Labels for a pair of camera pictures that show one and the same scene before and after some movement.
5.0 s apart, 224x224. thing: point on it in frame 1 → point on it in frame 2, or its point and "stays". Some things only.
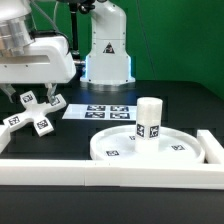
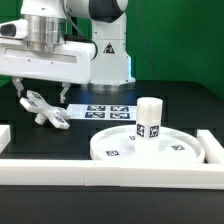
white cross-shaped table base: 36,112 → 35,103
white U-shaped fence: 207,175 stays
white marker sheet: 101,112 stays
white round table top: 118,145 stays
